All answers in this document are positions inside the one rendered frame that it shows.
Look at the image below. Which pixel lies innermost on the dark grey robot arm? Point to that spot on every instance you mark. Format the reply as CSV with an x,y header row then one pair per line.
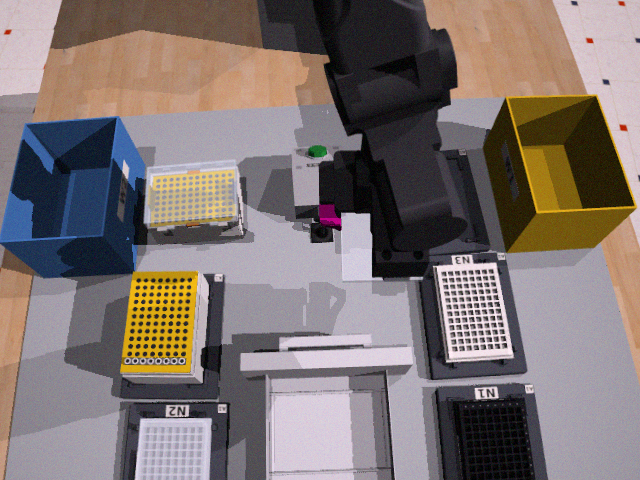
x,y
407,199

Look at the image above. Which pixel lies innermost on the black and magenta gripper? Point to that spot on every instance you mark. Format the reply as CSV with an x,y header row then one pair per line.
x,y
336,189

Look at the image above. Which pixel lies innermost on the blue open-top bin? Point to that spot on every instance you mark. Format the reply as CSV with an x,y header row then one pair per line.
x,y
74,178

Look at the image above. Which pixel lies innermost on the yellow open-top bin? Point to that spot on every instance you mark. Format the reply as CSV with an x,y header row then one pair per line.
x,y
572,165

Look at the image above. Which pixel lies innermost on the grey bench mat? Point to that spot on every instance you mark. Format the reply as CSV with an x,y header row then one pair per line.
x,y
70,423

